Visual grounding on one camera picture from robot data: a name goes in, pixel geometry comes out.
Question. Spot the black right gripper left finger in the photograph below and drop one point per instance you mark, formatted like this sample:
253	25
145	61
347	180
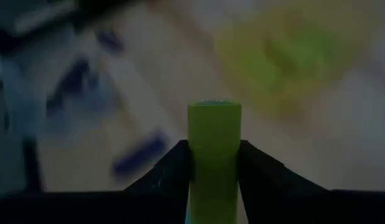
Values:
173	168

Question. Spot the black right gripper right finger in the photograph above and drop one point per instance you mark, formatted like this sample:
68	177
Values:
258	171

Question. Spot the purple block with pig face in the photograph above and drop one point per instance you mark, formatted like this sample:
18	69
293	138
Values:
138	157

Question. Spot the clear translucent plastic bin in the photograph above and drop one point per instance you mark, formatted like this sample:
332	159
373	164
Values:
24	93

